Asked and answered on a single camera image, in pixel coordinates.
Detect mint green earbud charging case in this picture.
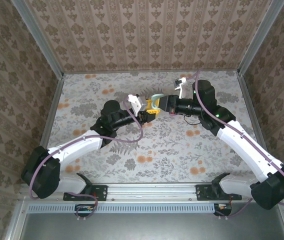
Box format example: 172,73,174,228
149,93,166,110

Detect floral patterned table cover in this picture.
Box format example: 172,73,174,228
35,70,270,183

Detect grey sheet metal panel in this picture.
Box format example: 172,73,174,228
5,201,284,240

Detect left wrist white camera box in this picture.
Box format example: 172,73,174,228
127,93,149,115

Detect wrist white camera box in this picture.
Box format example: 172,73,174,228
127,93,149,115
173,77,191,100

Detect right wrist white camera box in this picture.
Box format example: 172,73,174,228
173,77,191,100

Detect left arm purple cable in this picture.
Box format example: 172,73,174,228
28,98,144,222

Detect thin black wire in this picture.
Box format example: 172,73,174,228
183,114,203,125

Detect aluminium table side rail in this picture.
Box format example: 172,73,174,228
236,73,279,182
29,74,66,185

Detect aluminium frame post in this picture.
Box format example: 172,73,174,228
236,0,284,76
9,0,66,79

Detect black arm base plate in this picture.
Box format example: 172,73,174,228
63,184,108,202
196,184,243,202

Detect aluminium mounting rail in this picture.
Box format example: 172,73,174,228
19,182,284,204

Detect grey slotted cable duct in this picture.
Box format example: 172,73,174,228
28,202,219,214

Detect black cable connector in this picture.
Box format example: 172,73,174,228
74,203,96,218
213,202,233,217

